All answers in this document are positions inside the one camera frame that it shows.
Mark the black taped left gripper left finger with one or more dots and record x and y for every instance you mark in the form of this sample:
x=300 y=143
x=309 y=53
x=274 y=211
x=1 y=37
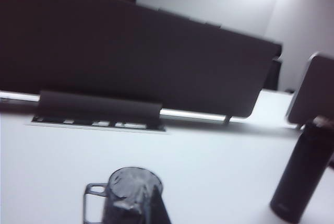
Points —
x=159 y=208

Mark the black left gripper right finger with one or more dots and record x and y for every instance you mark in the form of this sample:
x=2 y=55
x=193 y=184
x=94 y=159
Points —
x=332 y=162

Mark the black thermos bottle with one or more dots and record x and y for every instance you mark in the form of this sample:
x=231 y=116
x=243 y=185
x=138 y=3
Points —
x=300 y=171

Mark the textured dark glass mug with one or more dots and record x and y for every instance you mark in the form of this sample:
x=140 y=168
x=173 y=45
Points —
x=128 y=198

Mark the small grey desk partition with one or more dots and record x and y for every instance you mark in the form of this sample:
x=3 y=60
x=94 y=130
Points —
x=313 y=91

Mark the recessed power socket tray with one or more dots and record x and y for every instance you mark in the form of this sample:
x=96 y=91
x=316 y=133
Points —
x=99 y=124

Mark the silver partition foot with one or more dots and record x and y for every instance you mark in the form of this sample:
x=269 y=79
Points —
x=227 y=119

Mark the large grey desk partition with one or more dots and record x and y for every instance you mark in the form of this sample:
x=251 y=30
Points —
x=117 y=57

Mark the silver partition rail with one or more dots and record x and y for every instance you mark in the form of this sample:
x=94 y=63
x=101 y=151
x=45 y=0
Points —
x=193 y=114

